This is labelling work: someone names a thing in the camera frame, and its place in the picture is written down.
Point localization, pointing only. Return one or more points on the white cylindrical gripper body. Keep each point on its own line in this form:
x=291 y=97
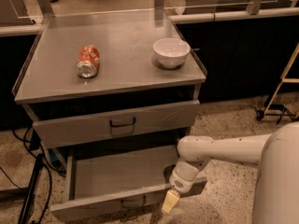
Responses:
x=179 y=181

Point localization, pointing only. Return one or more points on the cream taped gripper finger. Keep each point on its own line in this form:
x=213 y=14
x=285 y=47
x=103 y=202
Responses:
x=171 y=199

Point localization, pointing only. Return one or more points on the grey drawer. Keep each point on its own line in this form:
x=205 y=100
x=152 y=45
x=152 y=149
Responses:
x=116 y=175
x=102 y=126

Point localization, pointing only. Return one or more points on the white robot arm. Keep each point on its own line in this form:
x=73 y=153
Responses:
x=276 y=195

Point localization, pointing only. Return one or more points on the grey top drawer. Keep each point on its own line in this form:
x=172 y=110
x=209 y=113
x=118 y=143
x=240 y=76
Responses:
x=102 y=126

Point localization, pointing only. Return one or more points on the grey metal drawer cabinet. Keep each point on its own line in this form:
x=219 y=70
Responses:
x=128 y=75

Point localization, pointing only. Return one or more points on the white ceramic bowl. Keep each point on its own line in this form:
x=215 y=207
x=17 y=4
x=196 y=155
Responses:
x=171 y=52

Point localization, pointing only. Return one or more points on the black floor bar stand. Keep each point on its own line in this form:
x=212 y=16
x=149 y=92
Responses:
x=25 y=210

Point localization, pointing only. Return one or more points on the crushed orange soda can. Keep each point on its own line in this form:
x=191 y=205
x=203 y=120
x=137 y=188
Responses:
x=88 y=62

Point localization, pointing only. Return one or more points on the clear acrylic barrier panel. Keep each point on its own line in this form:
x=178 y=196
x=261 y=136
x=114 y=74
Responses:
x=24 y=11

